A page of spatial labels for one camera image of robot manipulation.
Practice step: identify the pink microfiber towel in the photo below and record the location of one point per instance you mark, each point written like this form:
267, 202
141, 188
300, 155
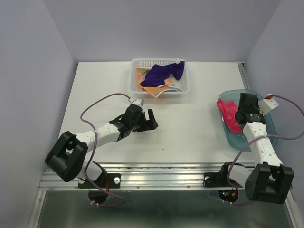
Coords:
228, 110

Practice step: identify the orange and blue patterned towel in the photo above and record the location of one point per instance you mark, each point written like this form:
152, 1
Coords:
154, 91

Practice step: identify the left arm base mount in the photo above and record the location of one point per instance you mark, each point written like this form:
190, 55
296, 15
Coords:
105, 181

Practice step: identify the teal translucent plastic tray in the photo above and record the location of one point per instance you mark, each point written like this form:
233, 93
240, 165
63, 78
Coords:
249, 130

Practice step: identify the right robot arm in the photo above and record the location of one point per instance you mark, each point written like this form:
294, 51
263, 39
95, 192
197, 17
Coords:
270, 180

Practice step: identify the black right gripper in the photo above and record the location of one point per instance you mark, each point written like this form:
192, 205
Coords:
257, 110

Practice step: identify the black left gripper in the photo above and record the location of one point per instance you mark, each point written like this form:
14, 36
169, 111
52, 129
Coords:
147, 125

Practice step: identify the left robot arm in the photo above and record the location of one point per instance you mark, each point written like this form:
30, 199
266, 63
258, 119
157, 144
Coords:
67, 156

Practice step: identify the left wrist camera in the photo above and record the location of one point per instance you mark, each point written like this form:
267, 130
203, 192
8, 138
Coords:
137, 101

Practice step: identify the white perforated plastic basket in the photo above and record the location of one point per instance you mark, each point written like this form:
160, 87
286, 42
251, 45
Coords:
147, 63

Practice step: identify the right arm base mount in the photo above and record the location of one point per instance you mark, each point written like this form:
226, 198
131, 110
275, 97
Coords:
226, 193

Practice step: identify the purple towel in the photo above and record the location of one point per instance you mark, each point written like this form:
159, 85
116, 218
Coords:
158, 74

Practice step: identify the aluminium table edge rail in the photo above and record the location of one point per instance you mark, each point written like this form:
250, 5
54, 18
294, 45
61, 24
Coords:
162, 176

